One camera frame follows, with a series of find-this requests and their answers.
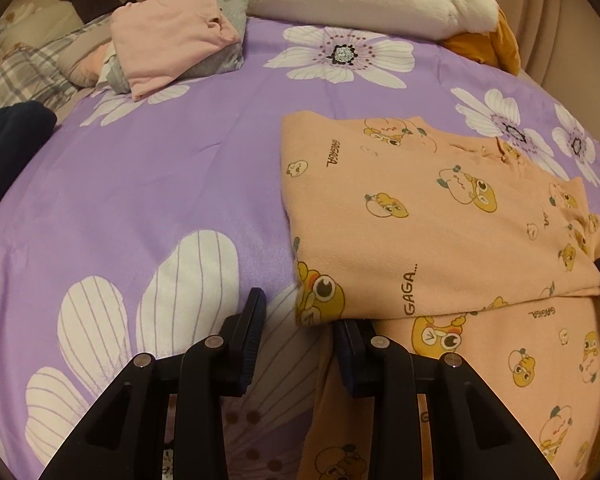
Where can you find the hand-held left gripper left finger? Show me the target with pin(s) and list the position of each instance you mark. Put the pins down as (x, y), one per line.
(247, 355)

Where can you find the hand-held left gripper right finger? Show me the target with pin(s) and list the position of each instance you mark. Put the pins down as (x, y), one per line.
(347, 360)

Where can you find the orange duck print top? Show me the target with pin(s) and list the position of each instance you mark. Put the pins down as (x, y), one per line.
(420, 220)

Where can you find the purple floral bedsheet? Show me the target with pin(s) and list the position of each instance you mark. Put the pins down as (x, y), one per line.
(180, 170)

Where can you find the grey folded garment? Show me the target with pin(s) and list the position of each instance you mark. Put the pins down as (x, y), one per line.
(220, 62)

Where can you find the dark navy cloth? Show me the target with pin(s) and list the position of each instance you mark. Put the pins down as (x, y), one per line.
(10, 145)

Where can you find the pink folded garment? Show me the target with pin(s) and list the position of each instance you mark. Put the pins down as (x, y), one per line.
(170, 35)

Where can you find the dark brown cloth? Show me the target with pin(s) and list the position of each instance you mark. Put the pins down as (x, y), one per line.
(95, 5)

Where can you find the cream pillow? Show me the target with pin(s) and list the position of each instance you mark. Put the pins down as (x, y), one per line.
(30, 25)

